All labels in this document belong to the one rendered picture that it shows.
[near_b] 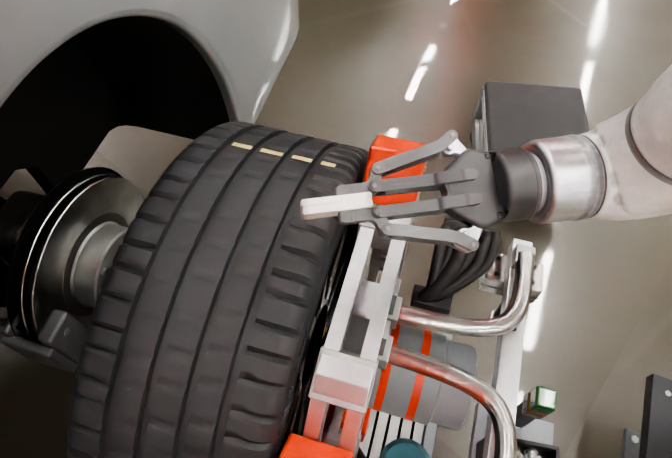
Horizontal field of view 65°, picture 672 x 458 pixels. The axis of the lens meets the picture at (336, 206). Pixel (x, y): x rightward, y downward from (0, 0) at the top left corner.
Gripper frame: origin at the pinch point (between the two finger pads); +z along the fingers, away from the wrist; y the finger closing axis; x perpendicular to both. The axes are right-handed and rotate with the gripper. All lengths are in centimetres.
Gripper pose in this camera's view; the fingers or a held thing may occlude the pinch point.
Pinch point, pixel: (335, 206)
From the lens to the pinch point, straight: 52.4
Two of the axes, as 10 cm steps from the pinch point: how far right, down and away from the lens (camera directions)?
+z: -9.9, 1.2, -1.2
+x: 0.9, -2.1, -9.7
